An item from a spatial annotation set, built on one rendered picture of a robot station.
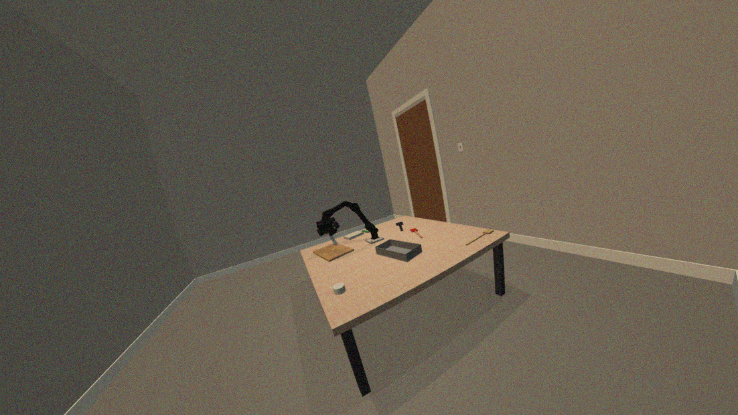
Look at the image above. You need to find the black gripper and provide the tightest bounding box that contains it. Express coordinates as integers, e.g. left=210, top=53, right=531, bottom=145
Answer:
left=317, top=222, right=339, bottom=236

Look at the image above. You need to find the short grey cylinder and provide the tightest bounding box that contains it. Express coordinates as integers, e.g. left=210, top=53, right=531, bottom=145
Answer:
left=332, top=282, right=346, bottom=295

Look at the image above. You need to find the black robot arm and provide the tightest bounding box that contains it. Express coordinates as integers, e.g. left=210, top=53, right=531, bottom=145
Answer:
left=316, top=201, right=379, bottom=240

